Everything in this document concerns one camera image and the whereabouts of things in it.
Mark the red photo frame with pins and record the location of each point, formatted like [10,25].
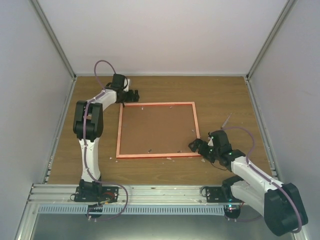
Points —
[157,130]

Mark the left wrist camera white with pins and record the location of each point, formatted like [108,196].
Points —
[127,84]

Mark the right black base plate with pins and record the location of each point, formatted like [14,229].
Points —
[214,194]

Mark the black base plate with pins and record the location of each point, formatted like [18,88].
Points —
[214,194]
[94,192]

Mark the grey slotted cable duct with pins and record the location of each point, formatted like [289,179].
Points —
[210,210]

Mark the aluminium front rail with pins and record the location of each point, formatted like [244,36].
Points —
[137,194]

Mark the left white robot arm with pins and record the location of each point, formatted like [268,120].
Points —
[88,122]

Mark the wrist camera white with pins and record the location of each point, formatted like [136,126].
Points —
[127,84]
[210,140]

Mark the right aluminium corner post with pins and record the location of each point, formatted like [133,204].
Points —
[289,4]

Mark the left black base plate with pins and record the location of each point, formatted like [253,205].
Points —
[94,192]

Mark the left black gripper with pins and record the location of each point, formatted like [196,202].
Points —
[131,98]

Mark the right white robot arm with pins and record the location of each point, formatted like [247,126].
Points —
[278,203]

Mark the left aluminium corner post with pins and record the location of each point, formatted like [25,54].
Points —
[51,34]

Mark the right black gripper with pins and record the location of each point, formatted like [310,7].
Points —
[197,142]

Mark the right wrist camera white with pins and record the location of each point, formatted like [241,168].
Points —
[210,140]

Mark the aluminium corner post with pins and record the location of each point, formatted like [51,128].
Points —
[289,4]
[51,34]

